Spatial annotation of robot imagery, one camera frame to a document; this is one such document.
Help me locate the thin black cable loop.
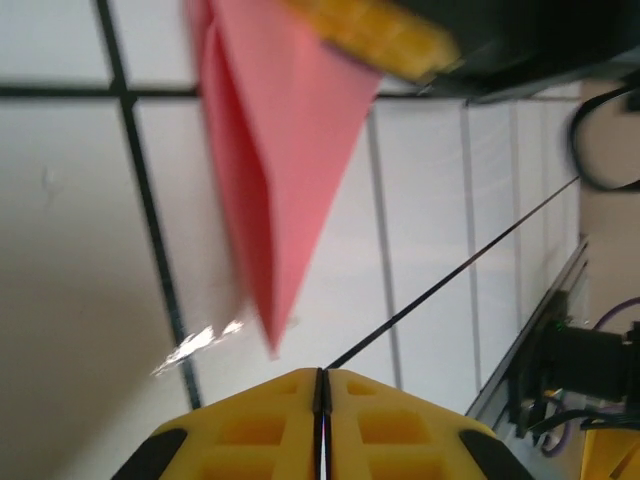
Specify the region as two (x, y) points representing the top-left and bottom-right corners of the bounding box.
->
(567, 87), (640, 194)

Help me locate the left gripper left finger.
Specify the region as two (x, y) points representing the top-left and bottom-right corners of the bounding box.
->
(112, 367), (321, 480)

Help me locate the pink paper sheet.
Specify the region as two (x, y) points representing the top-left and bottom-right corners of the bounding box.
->
(183, 0), (385, 362)

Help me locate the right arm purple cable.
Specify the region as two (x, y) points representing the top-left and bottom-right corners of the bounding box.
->
(543, 296), (640, 459)

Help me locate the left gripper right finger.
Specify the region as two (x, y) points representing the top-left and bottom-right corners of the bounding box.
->
(323, 368), (526, 480)

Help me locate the long aluminium mounting rail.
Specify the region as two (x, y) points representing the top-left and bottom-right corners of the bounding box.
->
(464, 237), (591, 416)

